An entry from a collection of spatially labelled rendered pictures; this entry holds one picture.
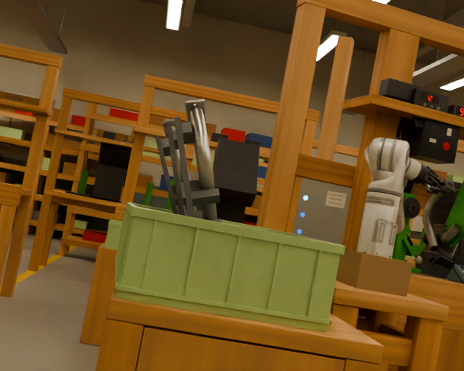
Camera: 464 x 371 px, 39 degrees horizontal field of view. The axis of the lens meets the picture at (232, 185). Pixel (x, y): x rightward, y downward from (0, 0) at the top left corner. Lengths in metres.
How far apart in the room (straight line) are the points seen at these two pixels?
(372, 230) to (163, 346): 0.81
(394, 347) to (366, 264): 0.22
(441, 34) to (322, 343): 1.93
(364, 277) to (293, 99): 1.01
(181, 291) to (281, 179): 1.38
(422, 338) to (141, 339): 0.83
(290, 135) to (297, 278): 1.36
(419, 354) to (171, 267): 0.81
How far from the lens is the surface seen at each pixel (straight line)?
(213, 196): 1.33
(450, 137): 2.80
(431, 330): 1.81
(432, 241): 2.50
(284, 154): 2.56
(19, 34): 12.90
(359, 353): 1.29
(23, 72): 12.74
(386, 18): 2.83
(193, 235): 1.23
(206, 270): 1.23
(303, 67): 2.63
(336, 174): 2.75
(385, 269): 1.81
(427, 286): 2.16
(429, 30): 2.93
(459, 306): 2.24
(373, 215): 1.84
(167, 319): 1.21
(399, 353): 1.79
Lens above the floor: 0.98
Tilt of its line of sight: 3 degrees up
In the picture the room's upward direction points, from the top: 11 degrees clockwise
